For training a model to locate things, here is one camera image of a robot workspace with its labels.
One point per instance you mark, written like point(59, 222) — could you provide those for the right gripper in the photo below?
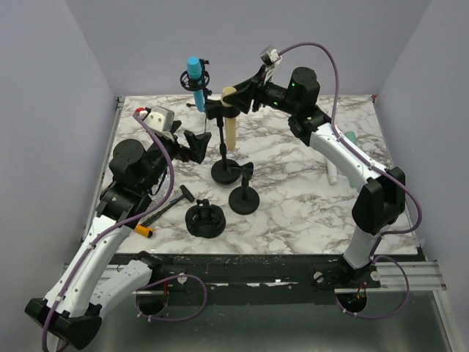
point(251, 89)

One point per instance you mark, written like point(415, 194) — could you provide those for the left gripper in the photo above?
point(198, 144)

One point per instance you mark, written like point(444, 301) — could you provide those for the beige microphone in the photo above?
point(231, 124)

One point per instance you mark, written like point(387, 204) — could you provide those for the tall black clip stand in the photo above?
point(224, 171)

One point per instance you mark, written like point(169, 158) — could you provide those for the short black clip stand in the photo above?
point(244, 200)

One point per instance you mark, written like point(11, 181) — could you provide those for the black shock-mount round stand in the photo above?
point(205, 220)

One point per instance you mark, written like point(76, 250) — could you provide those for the mint green microphone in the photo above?
point(353, 139)

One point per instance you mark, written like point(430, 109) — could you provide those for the white microphone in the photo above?
point(332, 173)

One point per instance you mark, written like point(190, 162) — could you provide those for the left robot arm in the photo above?
point(72, 311)

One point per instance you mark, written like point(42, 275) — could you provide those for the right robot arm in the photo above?
point(381, 198)

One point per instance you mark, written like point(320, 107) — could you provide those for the blue microphone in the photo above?
point(194, 71)

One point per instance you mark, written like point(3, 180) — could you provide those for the orange yellow tool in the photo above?
point(143, 231)

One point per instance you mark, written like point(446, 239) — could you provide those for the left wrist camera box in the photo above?
point(159, 119)

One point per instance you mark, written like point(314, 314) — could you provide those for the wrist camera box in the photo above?
point(159, 119)
point(271, 58)

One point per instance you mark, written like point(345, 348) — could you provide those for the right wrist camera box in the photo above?
point(271, 58)

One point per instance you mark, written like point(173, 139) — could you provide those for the black tripod shock-mount stand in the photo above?
point(184, 80)

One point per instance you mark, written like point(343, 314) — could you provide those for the black t-handle tool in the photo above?
point(184, 194)

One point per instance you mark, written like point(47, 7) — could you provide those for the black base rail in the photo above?
point(255, 279)

